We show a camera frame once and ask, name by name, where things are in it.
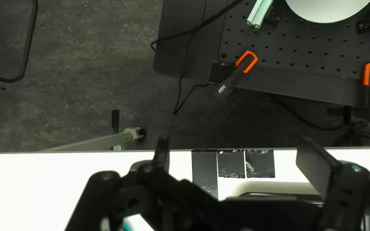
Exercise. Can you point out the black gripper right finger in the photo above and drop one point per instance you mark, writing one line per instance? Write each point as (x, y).
(352, 201)

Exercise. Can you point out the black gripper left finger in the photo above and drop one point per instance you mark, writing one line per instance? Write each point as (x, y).
(125, 201)

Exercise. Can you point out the grey metal bar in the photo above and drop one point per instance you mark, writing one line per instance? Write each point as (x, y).
(103, 141)

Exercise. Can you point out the black perforated base board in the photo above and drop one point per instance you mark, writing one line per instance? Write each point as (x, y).
(304, 56)

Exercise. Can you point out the black smooth floor plate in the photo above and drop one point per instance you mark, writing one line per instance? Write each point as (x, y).
(180, 39)

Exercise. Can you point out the aluminium extrusion bar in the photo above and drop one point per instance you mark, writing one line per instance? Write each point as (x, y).
(259, 14)

